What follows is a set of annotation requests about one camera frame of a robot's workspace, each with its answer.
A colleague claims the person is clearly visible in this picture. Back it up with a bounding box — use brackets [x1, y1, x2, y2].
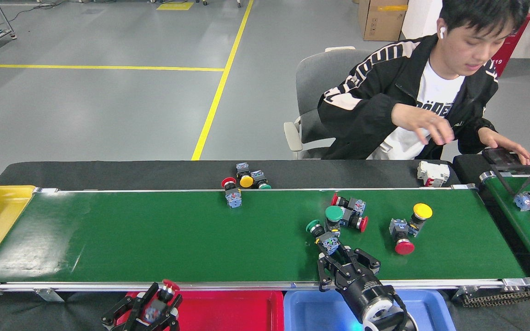
[318, 0, 530, 166]

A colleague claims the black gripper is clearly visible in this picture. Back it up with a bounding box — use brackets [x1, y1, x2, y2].
[317, 247, 394, 321]

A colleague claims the blue plastic tray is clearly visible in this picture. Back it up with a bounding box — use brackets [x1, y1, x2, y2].
[283, 289, 456, 331]

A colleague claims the brown cardboard box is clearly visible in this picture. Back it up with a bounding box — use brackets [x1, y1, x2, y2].
[357, 0, 409, 42]

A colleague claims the white circuit breaker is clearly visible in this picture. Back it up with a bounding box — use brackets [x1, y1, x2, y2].
[417, 160, 450, 188]

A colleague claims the green feeder conveyor belt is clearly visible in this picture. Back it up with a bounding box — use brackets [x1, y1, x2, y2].
[479, 171, 530, 282]

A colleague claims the long green conveyor belt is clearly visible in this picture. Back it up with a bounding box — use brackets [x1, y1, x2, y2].
[0, 185, 530, 302]

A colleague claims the person's left hand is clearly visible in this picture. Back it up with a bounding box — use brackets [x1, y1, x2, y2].
[478, 128, 530, 166]

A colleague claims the person's right hand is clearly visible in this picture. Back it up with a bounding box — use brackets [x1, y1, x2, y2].
[392, 104, 455, 146]

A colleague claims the conveyor drive chain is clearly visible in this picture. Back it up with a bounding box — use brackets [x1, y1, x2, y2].
[461, 289, 530, 308]

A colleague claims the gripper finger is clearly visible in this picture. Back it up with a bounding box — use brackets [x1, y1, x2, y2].
[101, 282, 160, 331]
[152, 295, 184, 331]

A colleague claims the black phone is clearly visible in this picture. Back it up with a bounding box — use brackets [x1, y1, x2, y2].
[482, 147, 523, 166]

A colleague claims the red plastic tray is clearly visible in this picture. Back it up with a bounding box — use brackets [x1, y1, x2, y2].
[115, 290, 285, 331]

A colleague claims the red fire extinguisher box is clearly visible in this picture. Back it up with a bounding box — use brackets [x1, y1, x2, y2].
[490, 13, 530, 78]

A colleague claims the yellow push button switch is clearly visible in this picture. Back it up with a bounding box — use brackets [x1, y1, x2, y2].
[236, 162, 254, 188]
[403, 203, 433, 238]

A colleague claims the grey office chair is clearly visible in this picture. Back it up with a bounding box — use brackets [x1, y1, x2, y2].
[283, 46, 376, 159]

